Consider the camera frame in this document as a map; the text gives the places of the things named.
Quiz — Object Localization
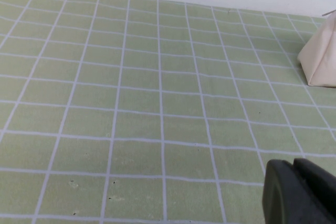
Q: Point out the green grid table mat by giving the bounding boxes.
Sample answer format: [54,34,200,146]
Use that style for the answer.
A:
[0,0,336,224]

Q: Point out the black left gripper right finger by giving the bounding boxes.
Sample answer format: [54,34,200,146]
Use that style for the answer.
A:
[293,157,336,217]

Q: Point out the cream canvas pencil case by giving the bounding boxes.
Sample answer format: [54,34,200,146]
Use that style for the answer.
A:
[297,9,336,88]

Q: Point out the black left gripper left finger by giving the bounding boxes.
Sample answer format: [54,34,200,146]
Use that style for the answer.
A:
[261,159,336,224]

